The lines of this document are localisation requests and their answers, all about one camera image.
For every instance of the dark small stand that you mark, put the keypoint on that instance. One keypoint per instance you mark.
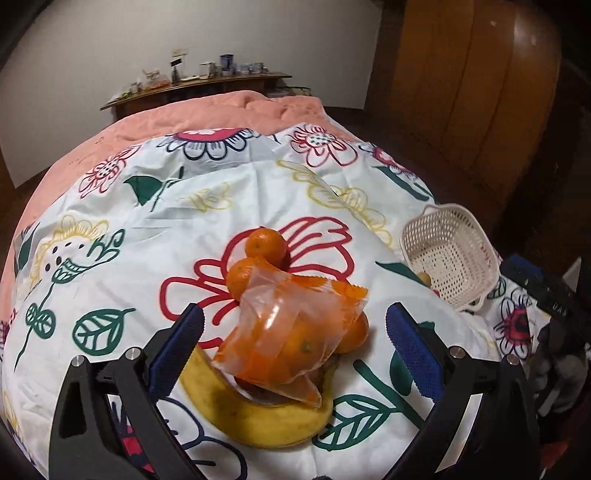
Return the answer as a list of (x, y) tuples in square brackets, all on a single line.
[(175, 71)]

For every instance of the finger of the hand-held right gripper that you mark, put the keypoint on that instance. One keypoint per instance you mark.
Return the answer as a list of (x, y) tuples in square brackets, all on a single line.
[(519, 271)]

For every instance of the clear box of trinkets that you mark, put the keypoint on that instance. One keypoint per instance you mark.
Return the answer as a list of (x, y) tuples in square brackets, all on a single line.
[(153, 82)]

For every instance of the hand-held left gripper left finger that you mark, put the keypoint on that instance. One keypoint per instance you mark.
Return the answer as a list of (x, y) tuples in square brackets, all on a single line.
[(180, 350)]

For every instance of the pale patterned pillow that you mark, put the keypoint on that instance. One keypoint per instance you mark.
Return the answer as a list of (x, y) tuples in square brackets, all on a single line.
[(295, 91)]

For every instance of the blue patterned mug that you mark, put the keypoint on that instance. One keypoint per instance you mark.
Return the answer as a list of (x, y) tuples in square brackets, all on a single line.
[(226, 63)]

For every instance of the white floral quilt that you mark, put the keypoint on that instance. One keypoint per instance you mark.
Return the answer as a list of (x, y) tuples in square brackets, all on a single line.
[(138, 240)]

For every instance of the person's right hand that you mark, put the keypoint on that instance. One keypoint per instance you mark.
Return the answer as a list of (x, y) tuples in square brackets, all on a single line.
[(561, 364)]

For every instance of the orange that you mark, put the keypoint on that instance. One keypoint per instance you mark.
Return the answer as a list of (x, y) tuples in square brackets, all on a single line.
[(241, 278), (356, 333), (264, 244)]

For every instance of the brown wooden wardrobe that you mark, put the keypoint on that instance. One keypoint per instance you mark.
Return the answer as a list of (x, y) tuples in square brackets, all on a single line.
[(461, 92)]

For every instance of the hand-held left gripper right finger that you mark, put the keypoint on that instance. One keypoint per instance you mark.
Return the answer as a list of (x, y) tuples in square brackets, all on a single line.
[(413, 350)]

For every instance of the cream plastic basket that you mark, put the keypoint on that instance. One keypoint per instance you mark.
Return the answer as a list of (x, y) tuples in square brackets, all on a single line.
[(450, 256)]

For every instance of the small glass jar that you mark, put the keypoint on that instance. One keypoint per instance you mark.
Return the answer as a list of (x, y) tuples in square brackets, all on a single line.
[(211, 69)]

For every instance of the plastic bag of oranges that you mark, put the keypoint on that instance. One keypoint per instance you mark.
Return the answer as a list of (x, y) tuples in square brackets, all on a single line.
[(288, 337)]

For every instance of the wooden headboard shelf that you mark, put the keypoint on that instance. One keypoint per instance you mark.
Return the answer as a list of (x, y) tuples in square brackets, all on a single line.
[(194, 87)]

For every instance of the yellow banana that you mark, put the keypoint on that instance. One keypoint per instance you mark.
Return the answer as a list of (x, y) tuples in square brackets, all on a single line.
[(263, 420)]

